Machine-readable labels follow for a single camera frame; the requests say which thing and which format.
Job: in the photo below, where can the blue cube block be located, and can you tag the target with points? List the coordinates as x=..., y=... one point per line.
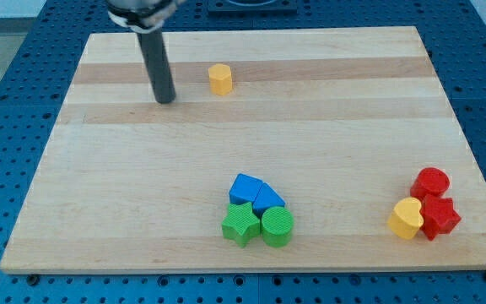
x=244, y=189

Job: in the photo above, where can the green star block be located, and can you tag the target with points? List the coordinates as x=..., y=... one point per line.
x=240, y=224

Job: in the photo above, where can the yellow heart block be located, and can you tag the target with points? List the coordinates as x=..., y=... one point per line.
x=405, y=219

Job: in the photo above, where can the blue triangle block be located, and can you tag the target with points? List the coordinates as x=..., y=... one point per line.
x=265, y=199

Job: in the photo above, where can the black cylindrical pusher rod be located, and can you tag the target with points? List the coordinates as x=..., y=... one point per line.
x=156, y=62

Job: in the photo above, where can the yellow hexagon block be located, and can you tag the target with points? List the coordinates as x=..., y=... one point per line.
x=220, y=79

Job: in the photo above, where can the red star block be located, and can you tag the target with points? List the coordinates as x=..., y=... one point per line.
x=440, y=216

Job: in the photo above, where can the green cylinder block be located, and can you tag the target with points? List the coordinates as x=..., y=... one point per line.
x=277, y=226

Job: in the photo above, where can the red cylinder block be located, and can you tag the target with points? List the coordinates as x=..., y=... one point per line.
x=430, y=181

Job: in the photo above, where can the wooden board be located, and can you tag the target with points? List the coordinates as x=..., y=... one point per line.
x=339, y=122

